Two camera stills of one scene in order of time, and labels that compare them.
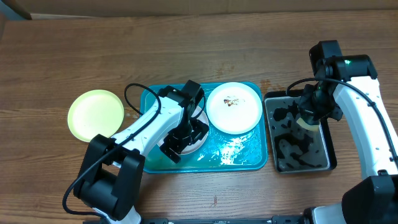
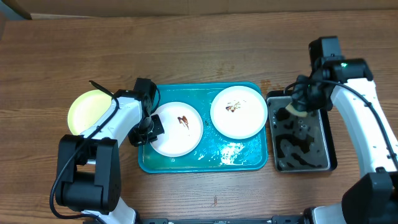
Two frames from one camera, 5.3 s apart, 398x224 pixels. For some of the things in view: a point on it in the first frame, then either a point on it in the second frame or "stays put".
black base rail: x=280 y=219 stays put
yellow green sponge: x=313 y=127 -> x=290 y=108
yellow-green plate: x=94 y=112 stays put
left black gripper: x=198 y=127 -> x=137 y=140
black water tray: x=296 y=149 stays put
